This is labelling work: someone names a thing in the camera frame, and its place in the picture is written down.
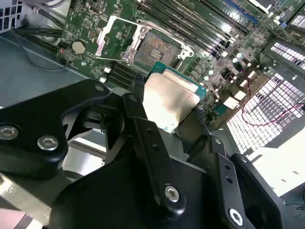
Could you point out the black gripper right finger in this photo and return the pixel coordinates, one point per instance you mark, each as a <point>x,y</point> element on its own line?
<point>224,174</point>

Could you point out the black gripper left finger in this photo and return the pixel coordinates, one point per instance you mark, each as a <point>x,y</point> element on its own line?
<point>28,114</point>

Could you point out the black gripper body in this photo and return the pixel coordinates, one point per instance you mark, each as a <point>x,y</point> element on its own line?
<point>114,202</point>

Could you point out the silver CPU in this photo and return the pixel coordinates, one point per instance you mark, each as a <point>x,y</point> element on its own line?
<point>166,102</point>

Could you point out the metal socket cover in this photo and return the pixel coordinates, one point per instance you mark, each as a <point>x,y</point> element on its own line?
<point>102,45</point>

